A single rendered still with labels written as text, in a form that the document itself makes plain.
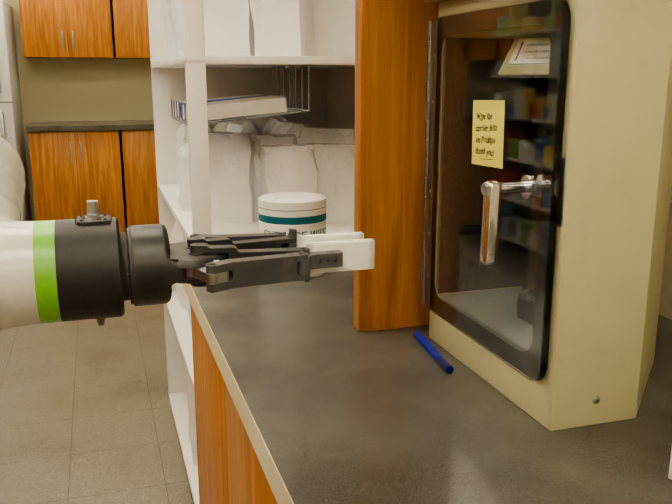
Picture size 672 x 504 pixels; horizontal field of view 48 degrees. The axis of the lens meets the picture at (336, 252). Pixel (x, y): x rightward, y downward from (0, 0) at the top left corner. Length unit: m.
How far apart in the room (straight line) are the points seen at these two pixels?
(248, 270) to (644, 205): 0.42
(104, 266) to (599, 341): 0.52
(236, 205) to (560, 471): 1.46
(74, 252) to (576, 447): 0.53
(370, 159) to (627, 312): 0.42
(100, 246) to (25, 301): 0.08
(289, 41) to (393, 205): 0.96
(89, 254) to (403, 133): 0.57
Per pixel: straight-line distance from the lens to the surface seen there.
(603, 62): 0.81
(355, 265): 0.75
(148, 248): 0.69
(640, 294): 0.88
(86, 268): 0.68
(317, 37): 2.12
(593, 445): 0.86
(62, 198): 5.73
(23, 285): 0.69
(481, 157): 0.93
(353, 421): 0.87
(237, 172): 2.06
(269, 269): 0.69
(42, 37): 5.89
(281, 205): 1.41
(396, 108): 1.10
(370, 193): 1.10
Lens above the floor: 1.32
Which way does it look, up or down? 13 degrees down
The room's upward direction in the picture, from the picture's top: straight up
